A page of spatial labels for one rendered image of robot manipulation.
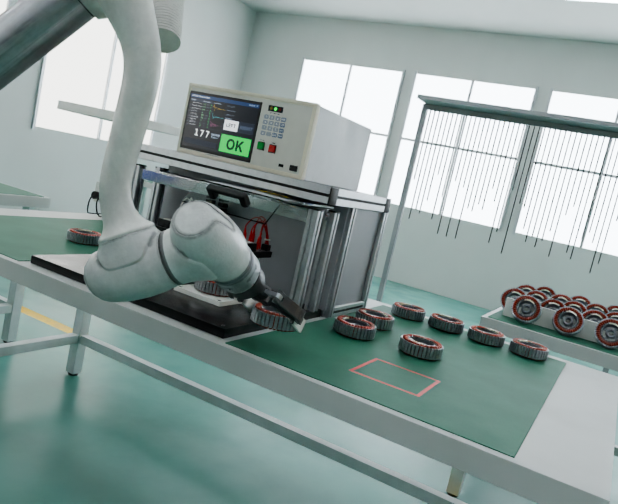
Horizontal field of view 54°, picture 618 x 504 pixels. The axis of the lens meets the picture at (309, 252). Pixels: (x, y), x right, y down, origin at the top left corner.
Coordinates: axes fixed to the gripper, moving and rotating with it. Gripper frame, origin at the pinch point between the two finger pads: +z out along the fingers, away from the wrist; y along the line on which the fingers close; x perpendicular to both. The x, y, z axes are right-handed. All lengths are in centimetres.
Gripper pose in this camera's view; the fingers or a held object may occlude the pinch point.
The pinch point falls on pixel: (276, 315)
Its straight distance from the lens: 135.1
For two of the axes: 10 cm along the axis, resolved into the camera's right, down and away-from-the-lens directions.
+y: 8.6, 2.5, -4.5
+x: 4.2, -8.5, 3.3
